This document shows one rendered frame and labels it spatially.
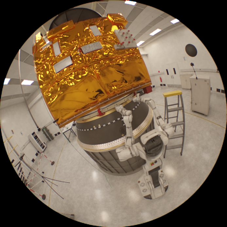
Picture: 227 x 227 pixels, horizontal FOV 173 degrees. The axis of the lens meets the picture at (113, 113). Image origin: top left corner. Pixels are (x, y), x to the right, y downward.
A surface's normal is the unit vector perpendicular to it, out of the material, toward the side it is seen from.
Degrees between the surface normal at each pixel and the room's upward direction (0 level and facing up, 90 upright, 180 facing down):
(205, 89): 90
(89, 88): 90
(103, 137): 62
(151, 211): 0
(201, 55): 90
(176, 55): 90
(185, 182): 0
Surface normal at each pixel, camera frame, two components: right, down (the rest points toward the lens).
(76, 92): 0.29, 0.19
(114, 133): -0.04, -0.12
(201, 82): -0.89, 0.44
